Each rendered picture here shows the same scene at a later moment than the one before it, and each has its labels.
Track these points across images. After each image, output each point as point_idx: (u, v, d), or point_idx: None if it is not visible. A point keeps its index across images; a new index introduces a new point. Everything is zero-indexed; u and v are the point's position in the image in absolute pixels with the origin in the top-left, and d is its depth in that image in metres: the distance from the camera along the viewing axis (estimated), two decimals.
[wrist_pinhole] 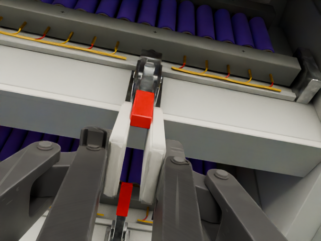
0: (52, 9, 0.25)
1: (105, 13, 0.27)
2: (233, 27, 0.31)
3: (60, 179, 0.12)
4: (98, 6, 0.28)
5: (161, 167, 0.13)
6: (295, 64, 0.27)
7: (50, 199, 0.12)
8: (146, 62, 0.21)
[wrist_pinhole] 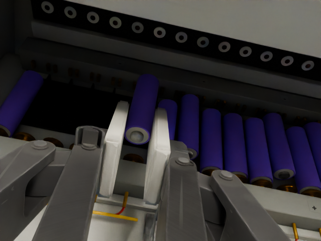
0: None
1: None
2: None
3: (56, 179, 0.12)
4: None
5: (165, 168, 0.13)
6: None
7: (45, 199, 0.12)
8: None
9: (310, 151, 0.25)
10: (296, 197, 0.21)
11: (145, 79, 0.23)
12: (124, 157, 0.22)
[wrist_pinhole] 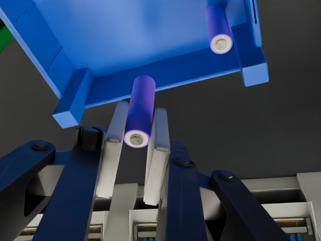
0: None
1: None
2: None
3: (55, 179, 0.12)
4: None
5: (165, 168, 0.13)
6: None
7: (45, 199, 0.12)
8: None
9: None
10: None
11: None
12: None
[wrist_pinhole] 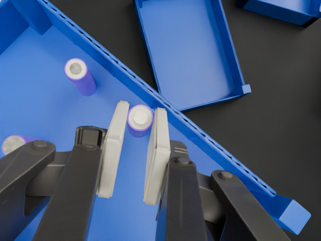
0: None
1: None
2: None
3: (56, 179, 0.12)
4: None
5: (165, 168, 0.13)
6: None
7: (45, 199, 0.12)
8: None
9: None
10: None
11: None
12: None
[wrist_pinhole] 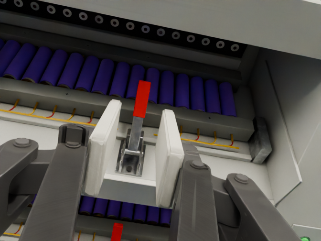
0: (58, 92, 0.32)
1: (100, 91, 0.34)
2: (205, 93, 0.39)
3: (37, 177, 0.11)
4: (94, 83, 0.35)
5: (179, 171, 0.13)
6: (250, 126, 0.34)
7: (29, 196, 0.12)
8: None
9: (25, 56, 0.36)
10: None
11: None
12: None
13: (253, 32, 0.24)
